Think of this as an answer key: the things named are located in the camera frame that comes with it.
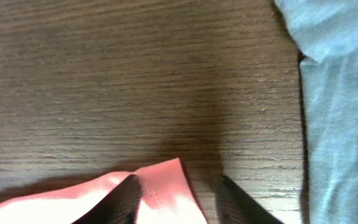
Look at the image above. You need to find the salmon pink printed shirt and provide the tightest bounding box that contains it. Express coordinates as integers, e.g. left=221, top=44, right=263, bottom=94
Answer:
left=0, top=159, right=207, bottom=224

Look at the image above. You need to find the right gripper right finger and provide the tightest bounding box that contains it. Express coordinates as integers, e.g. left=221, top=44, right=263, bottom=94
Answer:
left=215, top=175, right=283, bottom=224

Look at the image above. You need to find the grey-blue shirt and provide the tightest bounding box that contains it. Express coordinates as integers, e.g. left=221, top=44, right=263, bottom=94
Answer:
left=275, top=0, right=358, bottom=223

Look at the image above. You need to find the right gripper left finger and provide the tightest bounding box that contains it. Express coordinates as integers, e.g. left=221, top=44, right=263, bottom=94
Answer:
left=73, top=174, right=142, bottom=224

